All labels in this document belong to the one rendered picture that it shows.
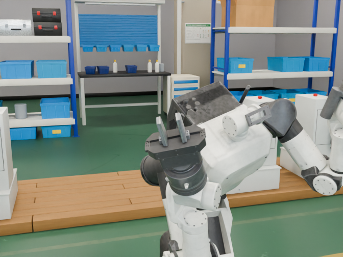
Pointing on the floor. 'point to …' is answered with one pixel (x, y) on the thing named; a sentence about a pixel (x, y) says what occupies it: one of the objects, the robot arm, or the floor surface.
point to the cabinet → (179, 86)
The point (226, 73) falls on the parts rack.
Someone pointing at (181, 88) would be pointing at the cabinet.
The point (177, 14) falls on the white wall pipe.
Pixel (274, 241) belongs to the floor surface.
